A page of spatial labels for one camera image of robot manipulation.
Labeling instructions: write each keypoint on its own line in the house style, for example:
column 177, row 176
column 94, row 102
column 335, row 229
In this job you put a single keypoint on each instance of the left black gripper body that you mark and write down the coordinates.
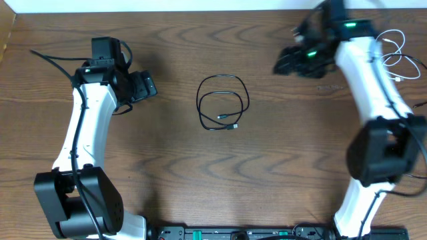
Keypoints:
column 143, row 86

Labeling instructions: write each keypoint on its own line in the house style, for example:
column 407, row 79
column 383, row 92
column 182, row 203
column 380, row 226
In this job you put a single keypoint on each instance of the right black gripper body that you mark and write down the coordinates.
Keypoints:
column 307, row 63

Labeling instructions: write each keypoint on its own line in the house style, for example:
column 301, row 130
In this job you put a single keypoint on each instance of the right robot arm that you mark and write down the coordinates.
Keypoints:
column 391, row 137

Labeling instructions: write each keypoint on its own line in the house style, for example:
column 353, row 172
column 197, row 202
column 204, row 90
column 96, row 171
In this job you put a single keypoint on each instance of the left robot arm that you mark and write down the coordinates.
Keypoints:
column 77, row 197

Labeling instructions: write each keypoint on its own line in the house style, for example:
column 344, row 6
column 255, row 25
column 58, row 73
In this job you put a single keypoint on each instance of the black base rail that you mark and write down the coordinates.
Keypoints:
column 307, row 231

